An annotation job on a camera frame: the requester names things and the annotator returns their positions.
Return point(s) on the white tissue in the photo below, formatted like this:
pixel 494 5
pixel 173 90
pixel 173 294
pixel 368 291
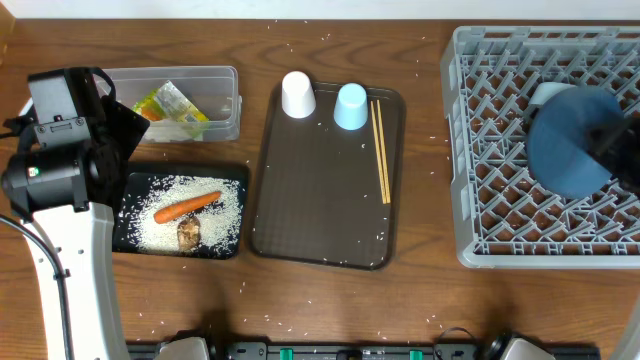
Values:
pixel 167 131

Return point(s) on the dark brown serving tray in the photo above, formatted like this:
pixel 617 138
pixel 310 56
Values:
pixel 318 196

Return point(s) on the clear plastic bin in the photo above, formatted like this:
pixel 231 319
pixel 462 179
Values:
pixel 213 90

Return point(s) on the light blue plastic cup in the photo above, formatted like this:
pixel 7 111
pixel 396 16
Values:
pixel 350 112

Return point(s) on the wooden chopstick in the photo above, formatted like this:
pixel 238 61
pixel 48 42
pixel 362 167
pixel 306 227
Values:
pixel 378 154
pixel 383 153

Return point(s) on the foil snack wrapper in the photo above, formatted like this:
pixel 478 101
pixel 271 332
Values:
pixel 169 103

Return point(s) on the light blue bowl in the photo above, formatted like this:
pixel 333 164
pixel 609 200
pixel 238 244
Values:
pixel 545 91

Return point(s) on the dark blue plate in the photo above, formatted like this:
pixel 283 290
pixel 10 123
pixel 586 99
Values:
pixel 557 143

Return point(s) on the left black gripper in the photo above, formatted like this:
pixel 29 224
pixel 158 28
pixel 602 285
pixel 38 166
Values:
pixel 125 121

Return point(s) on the brown food scrap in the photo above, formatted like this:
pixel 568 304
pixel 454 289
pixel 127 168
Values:
pixel 188 233

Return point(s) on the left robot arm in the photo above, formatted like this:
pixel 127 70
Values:
pixel 71 246

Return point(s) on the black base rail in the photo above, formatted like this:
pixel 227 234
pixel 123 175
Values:
pixel 263 351

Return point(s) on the grey dishwasher rack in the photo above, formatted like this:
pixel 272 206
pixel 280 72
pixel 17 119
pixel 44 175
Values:
pixel 503 217

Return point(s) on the white plastic cup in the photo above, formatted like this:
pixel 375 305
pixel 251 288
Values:
pixel 297 95

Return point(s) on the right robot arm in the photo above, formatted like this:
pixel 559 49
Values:
pixel 513 346

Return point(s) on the black waste tray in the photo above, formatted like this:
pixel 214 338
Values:
pixel 226 171

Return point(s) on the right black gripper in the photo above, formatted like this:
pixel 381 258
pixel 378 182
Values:
pixel 614 133

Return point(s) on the orange carrot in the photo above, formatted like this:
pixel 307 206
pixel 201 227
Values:
pixel 179 209

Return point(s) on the white rice pile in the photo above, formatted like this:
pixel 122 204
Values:
pixel 220 222

